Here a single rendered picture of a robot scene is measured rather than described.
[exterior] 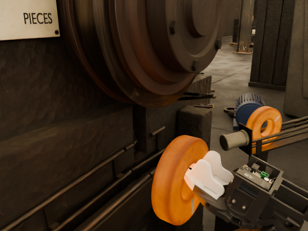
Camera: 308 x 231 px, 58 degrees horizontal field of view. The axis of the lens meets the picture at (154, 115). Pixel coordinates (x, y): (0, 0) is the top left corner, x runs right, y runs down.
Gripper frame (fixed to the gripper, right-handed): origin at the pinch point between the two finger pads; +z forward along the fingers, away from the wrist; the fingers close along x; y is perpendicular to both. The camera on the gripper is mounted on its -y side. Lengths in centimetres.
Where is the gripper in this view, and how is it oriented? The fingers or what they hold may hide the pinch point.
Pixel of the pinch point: (184, 169)
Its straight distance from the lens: 50.4
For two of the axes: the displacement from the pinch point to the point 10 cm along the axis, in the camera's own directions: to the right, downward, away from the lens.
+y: 2.0, -8.5, -4.9
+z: -7.8, -4.4, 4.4
